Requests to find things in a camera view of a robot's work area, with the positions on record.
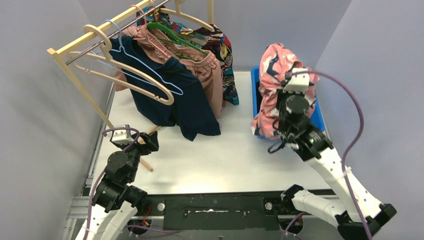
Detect navy blue shorts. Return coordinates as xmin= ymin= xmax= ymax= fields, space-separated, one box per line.
xmin=110 ymin=36 xmax=221 ymax=141

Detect light blue wire hanger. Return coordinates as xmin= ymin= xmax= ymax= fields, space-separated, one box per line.
xmin=102 ymin=19 xmax=184 ymax=96

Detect beige wooden hanger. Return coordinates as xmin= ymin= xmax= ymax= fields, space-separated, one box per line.
xmin=67 ymin=24 xmax=174 ymax=106

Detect pink shark print shorts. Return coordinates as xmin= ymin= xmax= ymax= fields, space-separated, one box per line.
xmin=251 ymin=43 xmax=311 ymax=140

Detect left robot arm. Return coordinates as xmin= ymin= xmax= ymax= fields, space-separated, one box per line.
xmin=76 ymin=126 xmax=159 ymax=240

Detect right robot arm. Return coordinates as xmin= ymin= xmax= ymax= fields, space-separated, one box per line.
xmin=277 ymin=95 xmax=397 ymax=240

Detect dusty pink shorts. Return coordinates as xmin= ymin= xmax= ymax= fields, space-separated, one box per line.
xmin=122 ymin=26 xmax=224 ymax=118

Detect green plastic hanger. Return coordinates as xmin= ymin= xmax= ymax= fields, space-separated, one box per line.
xmin=146 ymin=22 xmax=209 ymax=56

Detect colourful comic print shorts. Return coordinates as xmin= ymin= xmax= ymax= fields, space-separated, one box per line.
xmin=136 ymin=12 xmax=240 ymax=106

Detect beige hanger at back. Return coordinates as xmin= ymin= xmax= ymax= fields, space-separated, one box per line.
xmin=159 ymin=0 xmax=215 ymax=32

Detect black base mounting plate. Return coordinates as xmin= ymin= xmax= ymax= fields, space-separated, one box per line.
xmin=128 ymin=191 xmax=298 ymax=231

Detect metal hanging rod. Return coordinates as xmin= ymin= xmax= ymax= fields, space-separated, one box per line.
xmin=56 ymin=0 xmax=169 ymax=66

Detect blue plastic bin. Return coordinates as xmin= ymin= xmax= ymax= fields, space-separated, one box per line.
xmin=251 ymin=67 xmax=326 ymax=139

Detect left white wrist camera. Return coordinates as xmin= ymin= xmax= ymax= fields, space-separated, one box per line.
xmin=109 ymin=124 xmax=133 ymax=145

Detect aluminium table frame rail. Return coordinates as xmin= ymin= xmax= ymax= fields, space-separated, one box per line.
xmin=59 ymin=92 xmax=114 ymax=240

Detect wooden clothes rack frame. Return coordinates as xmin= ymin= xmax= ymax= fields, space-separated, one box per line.
xmin=46 ymin=0 xmax=216 ymax=172

